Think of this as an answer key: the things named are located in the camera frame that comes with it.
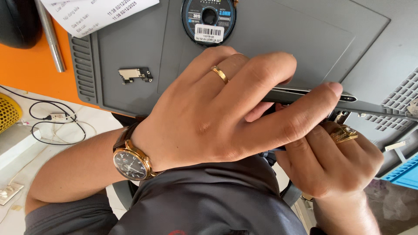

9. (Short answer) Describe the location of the person's right hand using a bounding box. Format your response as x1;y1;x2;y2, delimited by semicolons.
275;121;385;200

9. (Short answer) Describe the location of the person's left hand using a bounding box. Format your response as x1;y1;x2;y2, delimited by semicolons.
131;46;343;172

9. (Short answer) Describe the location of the dark gray smartphone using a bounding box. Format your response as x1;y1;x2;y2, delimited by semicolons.
261;86;418;123

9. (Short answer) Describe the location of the small white plastic piece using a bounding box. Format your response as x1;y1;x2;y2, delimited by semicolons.
384;141;406;151

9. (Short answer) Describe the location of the blue mat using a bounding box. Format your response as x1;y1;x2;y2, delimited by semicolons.
381;153;418;190

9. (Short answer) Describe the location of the person's dark gray shirt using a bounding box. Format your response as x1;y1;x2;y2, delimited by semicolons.
24;155;315;235

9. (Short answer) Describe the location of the black solder wick spool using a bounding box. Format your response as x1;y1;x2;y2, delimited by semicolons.
180;0;236;46

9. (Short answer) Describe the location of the small phone speaker module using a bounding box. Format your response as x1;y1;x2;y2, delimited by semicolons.
118;67;153;86

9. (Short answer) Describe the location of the gray silicone repair mat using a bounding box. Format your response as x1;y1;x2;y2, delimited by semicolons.
68;0;418;179

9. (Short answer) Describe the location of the white printed paper slip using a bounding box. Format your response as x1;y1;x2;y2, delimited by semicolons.
41;0;160;39

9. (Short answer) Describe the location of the silver metal rod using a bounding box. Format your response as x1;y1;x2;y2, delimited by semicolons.
34;0;66;73

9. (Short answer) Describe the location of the yellow perforated basket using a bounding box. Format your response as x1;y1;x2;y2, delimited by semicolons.
0;93;23;134

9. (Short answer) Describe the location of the black rounded object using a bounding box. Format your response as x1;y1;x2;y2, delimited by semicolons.
0;0;43;50

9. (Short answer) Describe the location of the ornate gold ring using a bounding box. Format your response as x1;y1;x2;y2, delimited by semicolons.
330;125;359;144

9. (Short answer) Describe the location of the plain gold ring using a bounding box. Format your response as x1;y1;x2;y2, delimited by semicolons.
211;65;230;85

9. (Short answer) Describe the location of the gold wristwatch with brown strap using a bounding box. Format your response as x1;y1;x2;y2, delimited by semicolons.
113;122;164;181

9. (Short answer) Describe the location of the black cable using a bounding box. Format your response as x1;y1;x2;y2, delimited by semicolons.
0;86;87;145

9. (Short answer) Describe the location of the white switch plate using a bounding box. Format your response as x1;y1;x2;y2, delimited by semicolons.
0;183;24;206

